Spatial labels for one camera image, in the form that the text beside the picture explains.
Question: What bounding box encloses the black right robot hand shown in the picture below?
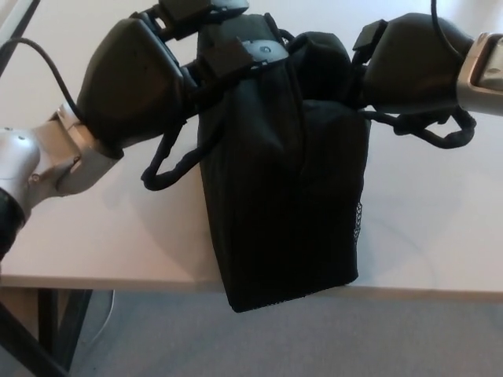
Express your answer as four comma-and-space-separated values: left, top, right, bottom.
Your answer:
351, 12, 479, 115

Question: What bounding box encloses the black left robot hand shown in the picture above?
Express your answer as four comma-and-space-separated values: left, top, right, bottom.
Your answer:
75, 0, 291, 153

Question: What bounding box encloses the black fabric lunch bag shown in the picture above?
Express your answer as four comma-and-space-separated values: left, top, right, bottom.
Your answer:
141, 13, 478, 314

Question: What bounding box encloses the white neighbouring desk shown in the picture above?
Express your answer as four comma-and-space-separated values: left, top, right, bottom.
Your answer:
0, 0, 41, 31

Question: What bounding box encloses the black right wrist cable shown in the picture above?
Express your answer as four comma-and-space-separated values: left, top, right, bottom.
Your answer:
429, 0, 473, 57

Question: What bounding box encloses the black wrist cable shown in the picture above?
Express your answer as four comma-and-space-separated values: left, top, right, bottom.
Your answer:
0, 37, 79, 110
429, 0, 473, 57

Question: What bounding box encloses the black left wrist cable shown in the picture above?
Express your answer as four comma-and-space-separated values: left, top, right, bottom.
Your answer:
0, 37, 79, 110

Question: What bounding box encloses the white floor cable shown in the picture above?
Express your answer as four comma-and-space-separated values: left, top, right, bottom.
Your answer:
94, 289, 117, 346

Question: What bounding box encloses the black metal table frame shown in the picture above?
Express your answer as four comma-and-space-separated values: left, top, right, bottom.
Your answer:
0, 288, 94, 377

